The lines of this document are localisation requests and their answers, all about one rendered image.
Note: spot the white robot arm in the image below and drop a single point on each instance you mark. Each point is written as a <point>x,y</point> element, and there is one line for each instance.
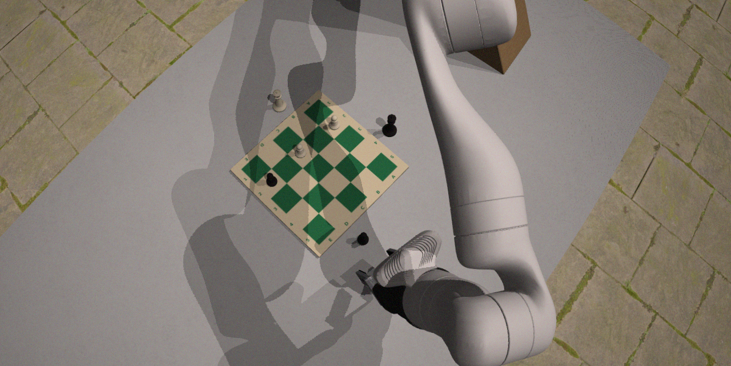
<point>485,195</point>

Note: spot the green and cream chessboard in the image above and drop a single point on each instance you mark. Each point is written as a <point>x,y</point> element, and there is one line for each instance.
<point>320,196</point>

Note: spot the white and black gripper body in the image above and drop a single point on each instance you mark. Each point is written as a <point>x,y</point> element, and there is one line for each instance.
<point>411,269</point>

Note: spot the white pawn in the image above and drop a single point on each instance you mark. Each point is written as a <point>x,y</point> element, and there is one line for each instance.
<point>334,123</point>
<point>300,151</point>

